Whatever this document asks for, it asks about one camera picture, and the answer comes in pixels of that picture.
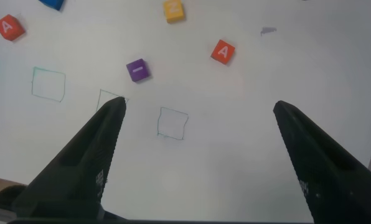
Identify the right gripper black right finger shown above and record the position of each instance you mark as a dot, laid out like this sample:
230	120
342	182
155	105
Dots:
328	180

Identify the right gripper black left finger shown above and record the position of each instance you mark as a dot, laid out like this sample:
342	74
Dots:
76	174

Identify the purple letter I block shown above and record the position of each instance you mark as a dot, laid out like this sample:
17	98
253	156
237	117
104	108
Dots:
138	70

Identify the orange letter A block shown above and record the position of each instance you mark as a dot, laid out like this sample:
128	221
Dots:
223	52
9	27

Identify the blue letter W block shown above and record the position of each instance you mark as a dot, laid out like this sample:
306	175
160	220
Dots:
52	3

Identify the yellow letter Z block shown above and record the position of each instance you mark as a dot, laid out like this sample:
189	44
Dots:
173	11

